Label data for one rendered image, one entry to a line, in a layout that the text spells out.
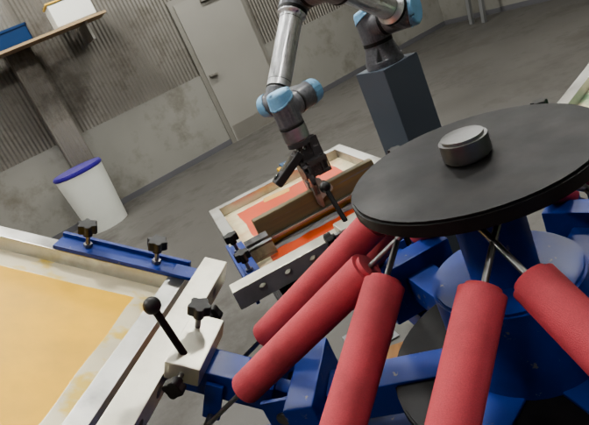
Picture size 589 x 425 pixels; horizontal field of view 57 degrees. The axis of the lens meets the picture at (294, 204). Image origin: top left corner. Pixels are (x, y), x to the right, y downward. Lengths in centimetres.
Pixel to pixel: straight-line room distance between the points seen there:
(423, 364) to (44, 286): 78
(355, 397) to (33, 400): 58
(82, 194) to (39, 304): 571
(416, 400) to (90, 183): 624
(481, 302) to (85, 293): 87
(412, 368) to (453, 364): 32
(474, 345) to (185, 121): 762
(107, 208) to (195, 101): 219
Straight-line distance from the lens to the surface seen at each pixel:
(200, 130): 813
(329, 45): 923
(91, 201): 690
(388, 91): 214
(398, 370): 88
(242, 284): 128
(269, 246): 150
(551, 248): 80
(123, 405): 88
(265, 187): 208
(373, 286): 64
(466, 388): 55
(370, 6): 195
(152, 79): 798
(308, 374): 90
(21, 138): 769
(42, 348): 111
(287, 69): 173
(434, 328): 94
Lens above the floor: 158
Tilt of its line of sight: 19 degrees down
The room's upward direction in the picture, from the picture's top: 24 degrees counter-clockwise
